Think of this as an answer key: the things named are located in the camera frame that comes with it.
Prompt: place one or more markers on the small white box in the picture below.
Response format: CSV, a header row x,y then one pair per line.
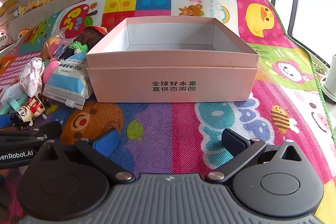
x,y
11,95

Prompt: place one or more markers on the doll in clear bag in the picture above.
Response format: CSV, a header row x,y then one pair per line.
x,y
52,44

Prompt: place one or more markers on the pink round ball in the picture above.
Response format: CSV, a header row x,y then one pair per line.
x,y
50,70

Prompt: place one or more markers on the blue patterned packet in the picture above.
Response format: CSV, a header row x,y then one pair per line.
x,y
63,52

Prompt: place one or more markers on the yellow hat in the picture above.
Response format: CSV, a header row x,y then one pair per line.
x,y
8,6

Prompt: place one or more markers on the teal plastic toy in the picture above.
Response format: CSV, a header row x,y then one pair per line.
x,y
15,105

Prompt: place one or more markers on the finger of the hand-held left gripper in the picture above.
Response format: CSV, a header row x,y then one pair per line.
x,y
6,122
48,130

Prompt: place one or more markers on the blue white tissue packet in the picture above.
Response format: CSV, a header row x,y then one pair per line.
x,y
65,82

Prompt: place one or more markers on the colourful cartoon play mat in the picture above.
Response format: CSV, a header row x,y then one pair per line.
x,y
157,119

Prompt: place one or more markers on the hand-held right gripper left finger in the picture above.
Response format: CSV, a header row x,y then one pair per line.
x,y
107,141

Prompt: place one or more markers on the green crochet piece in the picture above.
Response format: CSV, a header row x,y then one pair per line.
x,y
78,47

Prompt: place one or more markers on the pink cardboard box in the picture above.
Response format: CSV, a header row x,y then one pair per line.
x,y
170,87

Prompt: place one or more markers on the orange plush toy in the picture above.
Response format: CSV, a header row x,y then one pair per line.
x,y
23,33

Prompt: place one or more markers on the small green potted plant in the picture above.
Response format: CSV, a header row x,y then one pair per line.
x,y
320,69

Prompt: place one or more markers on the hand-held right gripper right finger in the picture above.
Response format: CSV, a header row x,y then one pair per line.
x,y
233,140

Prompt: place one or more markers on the small panda toy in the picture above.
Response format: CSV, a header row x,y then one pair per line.
x,y
17,12

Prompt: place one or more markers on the wind-up figure toy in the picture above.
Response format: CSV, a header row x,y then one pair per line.
x,y
26,111

